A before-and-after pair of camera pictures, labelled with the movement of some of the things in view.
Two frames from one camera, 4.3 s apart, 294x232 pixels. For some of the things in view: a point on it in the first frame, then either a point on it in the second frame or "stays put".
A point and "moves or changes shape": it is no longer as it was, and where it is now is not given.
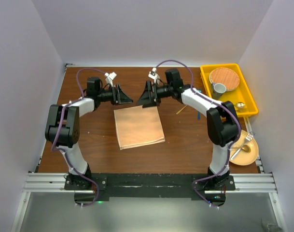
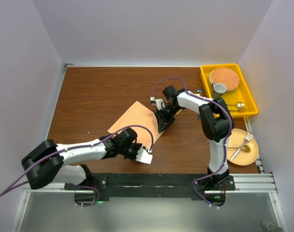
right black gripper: (146, 98) to (163, 122)
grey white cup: (217, 89) stays put
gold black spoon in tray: (240, 105) stays put
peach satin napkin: (138, 126) moves or changes shape
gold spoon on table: (180, 110) stays put
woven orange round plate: (226, 76) stays put
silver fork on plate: (249, 137) stays put
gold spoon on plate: (245, 148) stays put
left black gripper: (118, 96) to (137, 147)
